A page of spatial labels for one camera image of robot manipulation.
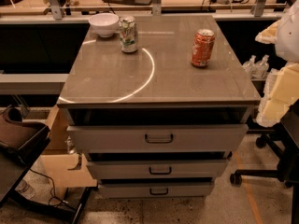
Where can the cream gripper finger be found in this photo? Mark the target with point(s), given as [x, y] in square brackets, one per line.
[268, 35]
[280, 92]

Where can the red coke can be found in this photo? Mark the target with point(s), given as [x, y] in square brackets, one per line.
[202, 47]

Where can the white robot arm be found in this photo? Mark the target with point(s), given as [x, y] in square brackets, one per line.
[287, 41]

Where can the green white soda can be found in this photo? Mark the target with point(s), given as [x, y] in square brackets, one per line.
[128, 34]

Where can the clear plastic bottle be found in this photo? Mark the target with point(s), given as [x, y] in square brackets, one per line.
[261, 67]
[249, 65]

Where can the black office chair base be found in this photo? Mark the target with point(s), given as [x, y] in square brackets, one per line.
[272, 155]

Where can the grey drawer cabinet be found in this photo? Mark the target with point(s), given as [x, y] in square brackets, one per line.
[157, 86]

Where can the top grey drawer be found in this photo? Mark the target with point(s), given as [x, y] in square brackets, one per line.
[157, 139]

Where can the grey drawer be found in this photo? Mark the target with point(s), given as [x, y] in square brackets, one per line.
[155, 190]
[156, 169]
[157, 139]

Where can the middle grey drawer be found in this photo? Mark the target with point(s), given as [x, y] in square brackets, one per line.
[156, 169]

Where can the white bowl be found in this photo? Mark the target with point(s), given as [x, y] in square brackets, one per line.
[104, 24]

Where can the bottom grey drawer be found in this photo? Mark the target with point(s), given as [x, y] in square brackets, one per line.
[155, 190]

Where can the brown cardboard box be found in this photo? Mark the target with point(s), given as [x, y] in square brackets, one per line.
[66, 170]

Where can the dark brown tray left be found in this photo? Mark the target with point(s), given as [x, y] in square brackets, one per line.
[19, 139]

